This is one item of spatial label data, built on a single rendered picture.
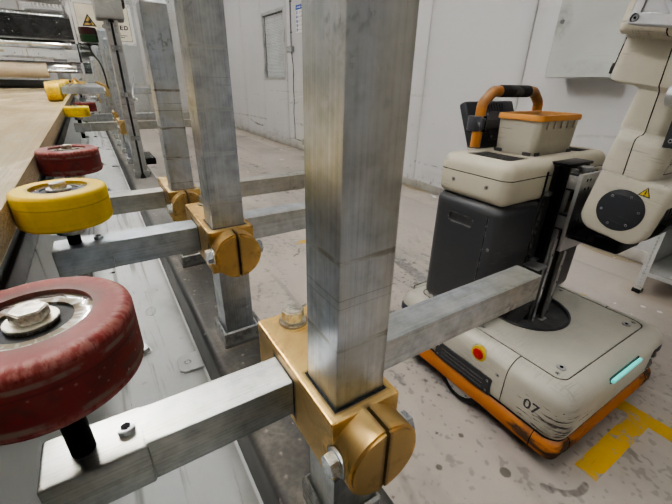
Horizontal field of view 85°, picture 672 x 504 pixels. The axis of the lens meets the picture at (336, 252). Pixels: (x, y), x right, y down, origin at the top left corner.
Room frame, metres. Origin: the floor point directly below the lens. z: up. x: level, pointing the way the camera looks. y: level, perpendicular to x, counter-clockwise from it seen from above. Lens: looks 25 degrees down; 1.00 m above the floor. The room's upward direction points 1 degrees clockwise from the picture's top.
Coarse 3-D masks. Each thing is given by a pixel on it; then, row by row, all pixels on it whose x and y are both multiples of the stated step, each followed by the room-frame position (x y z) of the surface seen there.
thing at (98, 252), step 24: (264, 216) 0.44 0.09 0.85; (288, 216) 0.46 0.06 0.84; (96, 240) 0.35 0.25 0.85; (120, 240) 0.35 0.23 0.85; (144, 240) 0.37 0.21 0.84; (168, 240) 0.38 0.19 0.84; (192, 240) 0.39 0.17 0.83; (72, 264) 0.33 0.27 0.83; (96, 264) 0.34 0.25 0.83; (120, 264) 0.35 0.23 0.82
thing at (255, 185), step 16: (256, 176) 0.72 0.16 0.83; (272, 176) 0.73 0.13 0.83; (288, 176) 0.73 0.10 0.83; (304, 176) 0.75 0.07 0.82; (128, 192) 0.59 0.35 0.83; (144, 192) 0.60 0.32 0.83; (160, 192) 0.60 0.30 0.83; (256, 192) 0.70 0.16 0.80; (272, 192) 0.71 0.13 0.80; (128, 208) 0.58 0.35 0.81; (144, 208) 0.59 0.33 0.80; (160, 208) 0.60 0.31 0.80
